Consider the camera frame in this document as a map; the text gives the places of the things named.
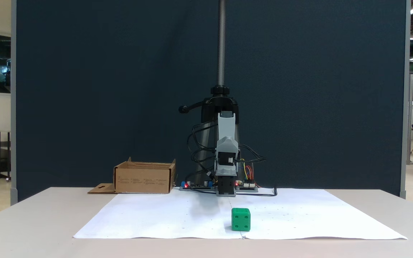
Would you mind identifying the coloured jumper wires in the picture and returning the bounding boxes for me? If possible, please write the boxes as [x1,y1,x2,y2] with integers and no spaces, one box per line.
[241,159,256,184]

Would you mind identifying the white paper sheet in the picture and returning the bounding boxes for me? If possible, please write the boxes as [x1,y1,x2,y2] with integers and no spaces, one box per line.
[73,188,243,240]
[228,188,408,240]

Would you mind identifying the black tripod with grey legs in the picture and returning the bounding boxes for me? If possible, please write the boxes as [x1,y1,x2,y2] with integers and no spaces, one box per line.
[178,0,245,187]

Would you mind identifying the black metal cart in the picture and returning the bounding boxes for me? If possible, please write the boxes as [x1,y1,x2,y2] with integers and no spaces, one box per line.
[0,130,12,182]

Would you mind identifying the black looped motor cable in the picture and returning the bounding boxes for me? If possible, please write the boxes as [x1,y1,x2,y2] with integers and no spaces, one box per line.
[238,144,267,164]
[186,121,219,184]

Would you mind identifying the dark blue partition panel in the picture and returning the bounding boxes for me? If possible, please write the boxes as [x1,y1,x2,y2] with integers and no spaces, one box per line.
[11,0,412,206]

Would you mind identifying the circuit board with coloured wires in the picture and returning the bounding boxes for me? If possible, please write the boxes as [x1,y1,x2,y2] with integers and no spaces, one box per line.
[235,181,259,193]

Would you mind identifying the green dice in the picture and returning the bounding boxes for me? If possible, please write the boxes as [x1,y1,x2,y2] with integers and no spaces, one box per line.
[231,208,251,232]

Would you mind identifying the brown cardboard box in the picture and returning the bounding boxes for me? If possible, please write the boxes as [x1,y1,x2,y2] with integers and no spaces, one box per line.
[87,157,177,195]

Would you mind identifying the circuit board with blue terminals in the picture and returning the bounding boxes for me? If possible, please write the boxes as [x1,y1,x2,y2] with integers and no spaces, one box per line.
[179,181,216,191]

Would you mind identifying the black cable on table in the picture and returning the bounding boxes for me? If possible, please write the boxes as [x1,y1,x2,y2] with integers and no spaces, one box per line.
[189,186,278,197]

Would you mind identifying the grey framed window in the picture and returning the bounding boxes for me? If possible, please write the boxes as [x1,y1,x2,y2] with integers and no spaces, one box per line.
[0,30,12,97]

